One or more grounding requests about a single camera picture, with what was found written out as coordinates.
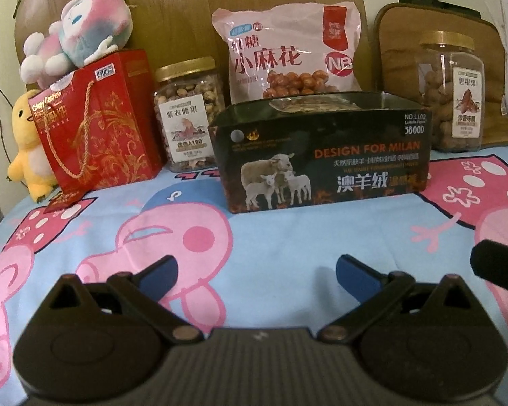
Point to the gold-lid cashew jar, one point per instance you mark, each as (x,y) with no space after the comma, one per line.
(186,122)

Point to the yellow duck plush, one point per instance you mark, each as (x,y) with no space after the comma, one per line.
(25,156)

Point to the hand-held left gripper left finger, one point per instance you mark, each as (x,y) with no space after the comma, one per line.
(158,273)

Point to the wooden headboard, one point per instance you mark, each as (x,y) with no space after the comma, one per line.
(173,8)

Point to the red melon seed packet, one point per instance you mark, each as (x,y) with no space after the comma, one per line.
(313,103)

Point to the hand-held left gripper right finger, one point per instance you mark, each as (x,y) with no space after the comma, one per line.
(353,275)

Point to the black sheep-print box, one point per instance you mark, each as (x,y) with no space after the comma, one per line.
(321,156)

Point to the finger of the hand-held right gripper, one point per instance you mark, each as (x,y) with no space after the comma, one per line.
(495,264)

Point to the red hang tag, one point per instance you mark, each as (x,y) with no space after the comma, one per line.
(63,202)

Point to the gold-lid pecan jar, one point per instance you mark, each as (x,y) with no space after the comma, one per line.
(453,93)

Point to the large pink snack bag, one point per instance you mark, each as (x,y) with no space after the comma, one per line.
(288,50)

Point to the pastel pink blue plush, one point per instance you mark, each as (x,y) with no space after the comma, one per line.
(80,29)

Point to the printed pink pig blanket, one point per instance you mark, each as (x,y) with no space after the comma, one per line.
(279,237)

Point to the red gift bag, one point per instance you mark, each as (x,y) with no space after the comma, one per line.
(110,127)

